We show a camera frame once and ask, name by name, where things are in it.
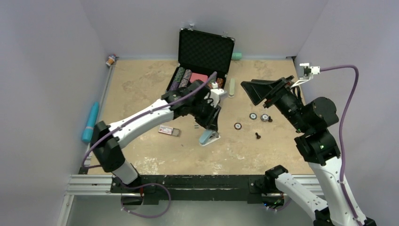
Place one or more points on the green poker chip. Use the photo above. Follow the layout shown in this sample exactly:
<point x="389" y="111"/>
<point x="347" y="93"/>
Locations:
<point x="253" y="116"/>

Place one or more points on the brown poker chip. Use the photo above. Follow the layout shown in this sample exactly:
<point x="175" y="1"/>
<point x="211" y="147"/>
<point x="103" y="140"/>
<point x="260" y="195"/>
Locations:
<point x="237" y="126"/>

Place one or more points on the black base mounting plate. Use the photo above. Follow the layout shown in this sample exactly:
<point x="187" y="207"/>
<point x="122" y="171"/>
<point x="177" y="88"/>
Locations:
<point x="252" y="189"/>

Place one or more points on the red white staple box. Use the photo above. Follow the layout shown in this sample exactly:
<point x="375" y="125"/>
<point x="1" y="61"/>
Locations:
<point x="169" y="131"/>

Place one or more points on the small orange bottle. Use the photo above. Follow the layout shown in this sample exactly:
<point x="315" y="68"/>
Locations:
<point x="111" y="60"/>

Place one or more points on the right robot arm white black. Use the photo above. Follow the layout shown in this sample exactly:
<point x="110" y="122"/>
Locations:
<point x="318" y="148"/>

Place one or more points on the green stapler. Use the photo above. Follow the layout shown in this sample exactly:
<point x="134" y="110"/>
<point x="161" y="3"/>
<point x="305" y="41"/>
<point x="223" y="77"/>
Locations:
<point x="231" y="91"/>

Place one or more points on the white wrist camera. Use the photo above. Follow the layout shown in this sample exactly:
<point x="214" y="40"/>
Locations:
<point x="307" y="72"/>
<point x="216" y="95"/>

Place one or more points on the pink card deck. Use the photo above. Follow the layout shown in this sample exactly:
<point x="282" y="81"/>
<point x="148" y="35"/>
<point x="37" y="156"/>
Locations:
<point x="197" y="76"/>

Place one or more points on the blue stapler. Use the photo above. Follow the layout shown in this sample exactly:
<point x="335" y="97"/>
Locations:
<point x="208" y="137"/>

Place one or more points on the blue poker chip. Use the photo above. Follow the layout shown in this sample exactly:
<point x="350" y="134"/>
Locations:
<point x="264" y="117"/>

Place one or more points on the aluminium frame rail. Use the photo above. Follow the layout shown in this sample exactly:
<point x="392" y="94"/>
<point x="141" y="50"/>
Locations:
<point x="85" y="185"/>

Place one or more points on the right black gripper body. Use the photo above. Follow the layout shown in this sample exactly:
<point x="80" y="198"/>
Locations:
<point x="285" y="99"/>

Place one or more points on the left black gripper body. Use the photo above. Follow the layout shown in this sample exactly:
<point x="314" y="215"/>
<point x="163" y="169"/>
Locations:
<point x="204" y="113"/>

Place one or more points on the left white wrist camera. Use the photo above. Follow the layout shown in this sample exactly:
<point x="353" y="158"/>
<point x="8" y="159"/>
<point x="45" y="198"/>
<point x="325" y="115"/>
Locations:
<point x="216" y="95"/>

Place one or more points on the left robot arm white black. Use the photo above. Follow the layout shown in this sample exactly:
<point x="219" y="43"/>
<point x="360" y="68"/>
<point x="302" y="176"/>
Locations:
<point x="108" y="141"/>

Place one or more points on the black poker chip case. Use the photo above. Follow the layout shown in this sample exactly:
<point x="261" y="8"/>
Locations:
<point x="204" y="53"/>

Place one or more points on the teal cylinder tool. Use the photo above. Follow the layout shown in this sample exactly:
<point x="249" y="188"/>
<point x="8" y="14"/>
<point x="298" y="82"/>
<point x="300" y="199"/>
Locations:
<point x="92" y="117"/>

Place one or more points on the mint green cylinder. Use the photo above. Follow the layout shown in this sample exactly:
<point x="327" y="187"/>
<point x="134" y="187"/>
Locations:
<point x="236" y="56"/>

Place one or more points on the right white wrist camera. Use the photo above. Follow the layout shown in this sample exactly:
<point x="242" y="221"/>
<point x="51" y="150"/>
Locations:
<point x="307" y="72"/>

